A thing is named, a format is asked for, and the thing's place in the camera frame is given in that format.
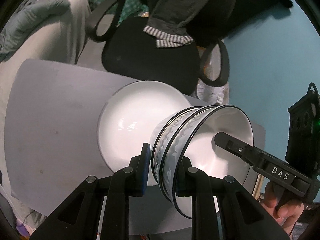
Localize black hanging coats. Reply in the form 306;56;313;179
225;0;293;38

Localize white crumpled bag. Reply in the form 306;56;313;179
196;79;226;106

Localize wooden board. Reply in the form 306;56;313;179
252;172;263;198

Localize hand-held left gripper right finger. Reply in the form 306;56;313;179
175;156;284;240

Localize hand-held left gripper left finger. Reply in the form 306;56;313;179
30;142;152;240

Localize black office chair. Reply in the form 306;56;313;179
86;0;230;96

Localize person's right hand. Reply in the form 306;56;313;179
261;181;305;236

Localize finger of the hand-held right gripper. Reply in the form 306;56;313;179
212;131;253;167

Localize dark grey garment striped cuffs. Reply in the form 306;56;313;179
142;0;222;49

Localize grey quilted duvet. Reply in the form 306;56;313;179
0;0;71;62

